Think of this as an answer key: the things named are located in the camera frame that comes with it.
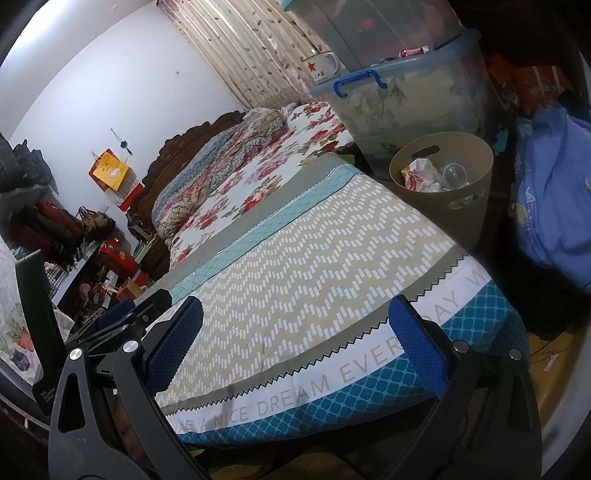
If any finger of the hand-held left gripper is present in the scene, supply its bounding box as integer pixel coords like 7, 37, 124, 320
65, 300, 141, 358
117, 288, 173, 333

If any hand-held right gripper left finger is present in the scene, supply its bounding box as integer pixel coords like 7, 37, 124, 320
48, 295, 214, 480

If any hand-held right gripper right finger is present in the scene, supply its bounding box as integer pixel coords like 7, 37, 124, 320
388, 295, 544, 480

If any beige plastic waste bin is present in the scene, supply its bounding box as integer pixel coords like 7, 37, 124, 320
389, 131, 495, 253

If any white plastic bag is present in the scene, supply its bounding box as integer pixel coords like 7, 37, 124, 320
402, 158, 447, 193

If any small cardboard box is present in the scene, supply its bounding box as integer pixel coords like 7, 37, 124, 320
115, 278, 149, 302

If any red box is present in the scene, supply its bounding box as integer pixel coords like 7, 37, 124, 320
98, 239, 140, 274

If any brown handbag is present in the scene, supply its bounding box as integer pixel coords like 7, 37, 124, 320
78, 205, 117, 241

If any grey shelf unit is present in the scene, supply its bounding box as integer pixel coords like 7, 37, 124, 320
0, 185, 118, 305

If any zigzag patterned bed cover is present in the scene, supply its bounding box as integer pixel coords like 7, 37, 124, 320
152, 152, 519, 449

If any yellow paper bag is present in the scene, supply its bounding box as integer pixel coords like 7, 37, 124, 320
89, 148, 134, 193

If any patchwork floral quilt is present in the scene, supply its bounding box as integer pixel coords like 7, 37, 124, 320
152, 108, 288, 237

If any carved wooden headboard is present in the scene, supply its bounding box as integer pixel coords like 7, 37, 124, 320
127, 111, 246, 283

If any clear plastic cup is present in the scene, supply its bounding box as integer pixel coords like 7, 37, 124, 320
442, 161, 472, 190

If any white red floral bedsheet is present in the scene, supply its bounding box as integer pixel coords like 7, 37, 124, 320
170, 104, 366, 271

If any blue cloth bundle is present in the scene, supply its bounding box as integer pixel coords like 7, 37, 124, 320
508, 104, 591, 297

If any beige leaf-print curtain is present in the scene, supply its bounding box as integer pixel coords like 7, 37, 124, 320
157, 0, 352, 112

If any orange plastic bag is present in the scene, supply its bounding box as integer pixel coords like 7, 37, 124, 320
485, 55, 570, 117

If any white enamel mug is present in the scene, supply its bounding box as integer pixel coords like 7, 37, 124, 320
301, 51, 341, 85

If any clear storage box teal lid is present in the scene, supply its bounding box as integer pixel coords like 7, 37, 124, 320
281, 0, 468, 71

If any red wall hanging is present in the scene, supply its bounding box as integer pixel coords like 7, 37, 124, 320
117, 181, 145, 214

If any dark wall hook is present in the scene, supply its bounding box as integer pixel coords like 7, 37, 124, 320
110, 128, 134, 156

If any clear storage box blue handle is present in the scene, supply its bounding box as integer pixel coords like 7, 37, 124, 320
309, 28, 504, 174

